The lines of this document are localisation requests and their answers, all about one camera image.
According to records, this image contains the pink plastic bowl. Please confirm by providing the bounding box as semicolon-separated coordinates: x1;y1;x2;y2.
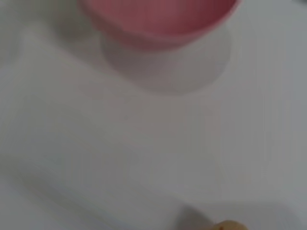
80;0;240;52

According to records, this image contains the striped orange bread loaf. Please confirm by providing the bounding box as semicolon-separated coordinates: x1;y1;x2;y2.
213;219;249;230

